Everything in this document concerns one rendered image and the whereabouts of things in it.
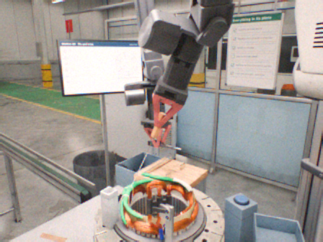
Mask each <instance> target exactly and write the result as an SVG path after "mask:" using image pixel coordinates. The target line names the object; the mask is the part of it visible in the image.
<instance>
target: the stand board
mask: <svg viewBox="0 0 323 242"><path fill-rule="evenodd" d="M166 159H168V158H166V157H164V158H162V159H161V160H158V161H157V162H155V163H153V164H152V165H150V166H147V167H146V168H144V169H143V170H140V171H139V172H137V173H135V174H134V178H135V177H136V179H135V180H136V181H140V180H142V179H151V178H149V177H145V176H144V177H143V176H142V175H141V173H142V172H144V171H146V170H148V169H150V168H151V167H153V166H155V165H157V164H159V163H161V162H162V161H164V160H166ZM181 164H183V162H180V161H176V160H171V161H169V162H167V163H165V164H164V165H162V166H160V167H159V168H158V169H156V170H154V171H152V172H151V173H150V174H152V175H157V176H166V174H168V173H169V172H172V177H171V178H173V179H174V178H176V179H179V180H180V181H184V182H186V183H187V184H188V185H189V186H191V187H192V189H193V187H195V186H197V184H198V183H200V182H201V181H202V180H204V178H206V177H207V176H208V170H205V169H201V168H199V167H197V166H192V165H189V164H187V163H185V168H184V169H183V170H180V165H181ZM136 174H138V175H137V176H136Z"/></svg>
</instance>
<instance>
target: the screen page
mask: <svg viewBox="0 0 323 242"><path fill-rule="evenodd" d="M60 52H61V60H62V71H63V85H64V90H65V94H89V93H98V92H107V91H124V85H125V84H129V83H135V82H137V81H143V79H142V70H141V48H140V47H139V45H138V42H80V41H78V42H60Z"/></svg>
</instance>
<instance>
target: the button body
mask: <svg viewBox="0 0 323 242"><path fill-rule="evenodd" d="M239 194H241V195H243V194H242V193H239ZM239 194H236V195H234V196H231V197H230V198H226V200H225V213H224V220H225V231H224V242H253V232H252V224H253V219H254V214H255V213H257V203H256V202H255V201H253V200H251V199H250V198H248V197H247V196H246V197H247V198H248V199H249V201H250V203H249V204H248V205H246V206H242V205H238V204H237V203H235V202H234V197H235V196H237V195H239ZM244 196H245V195H244Z"/></svg>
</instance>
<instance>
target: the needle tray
mask: <svg viewBox="0 0 323 242"><path fill-rule="evenodd" d="M252 232H253V242H305V240H304V237H303V233H302V232H301V227H300V225H299V221H297V220H289V219H287V218H279V217H273V216H269V215H262V214H259V213H255V214H254V219H253V224H252Z"/></svg>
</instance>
